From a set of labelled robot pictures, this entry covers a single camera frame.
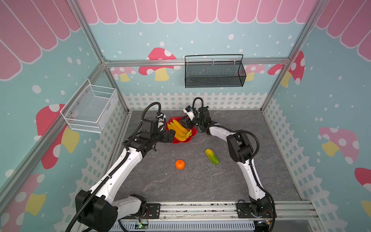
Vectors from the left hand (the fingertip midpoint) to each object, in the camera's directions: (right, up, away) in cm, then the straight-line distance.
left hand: (166, 133), depth 80 cm
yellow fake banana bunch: (+7, -2, +22) cm, 23 cm away
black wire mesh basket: (+25, +40, +15) cm, 50 cm away
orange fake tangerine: (+7, -19, +7) cm, 22 cm away
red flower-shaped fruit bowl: (+15, +2, +15) cm, 21 cm away
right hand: (+7, +9, +20) cm, 23 cm away
